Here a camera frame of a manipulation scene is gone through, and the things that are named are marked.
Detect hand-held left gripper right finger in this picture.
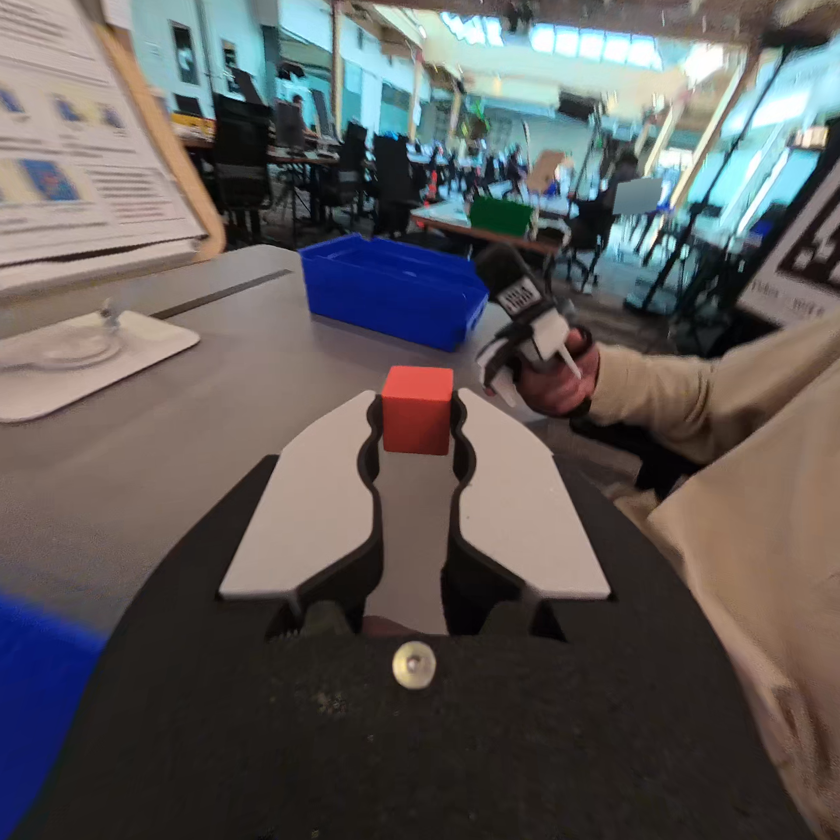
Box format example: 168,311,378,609
446,387,613,601

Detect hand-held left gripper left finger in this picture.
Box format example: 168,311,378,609
218,390,383,601

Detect red wooden cube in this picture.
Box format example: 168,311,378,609
381,365,455,455

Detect blue plastic bin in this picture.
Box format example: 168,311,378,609
0,594,109,837
298,233,490,353

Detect person's right forearm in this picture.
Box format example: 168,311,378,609
586,314,840,468

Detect person's right hand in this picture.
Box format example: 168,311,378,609
517,328,602,419

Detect green plastic crate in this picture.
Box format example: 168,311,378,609
469,196,534,237

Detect long wooden workshop table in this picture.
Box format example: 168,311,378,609
410,197,578,260

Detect person's black pants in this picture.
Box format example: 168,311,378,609
570,415,706,503

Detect black office chair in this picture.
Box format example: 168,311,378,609
371,134,421,237
210,92,273,231

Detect black tripod stand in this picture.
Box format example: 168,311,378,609
623,46,798,316

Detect printed tag card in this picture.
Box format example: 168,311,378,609
735,154,840,328

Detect white and wooden book stand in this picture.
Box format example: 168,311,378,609
0,0,227,424

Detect printed instruction sheet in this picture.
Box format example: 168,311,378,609
0,0,204,266

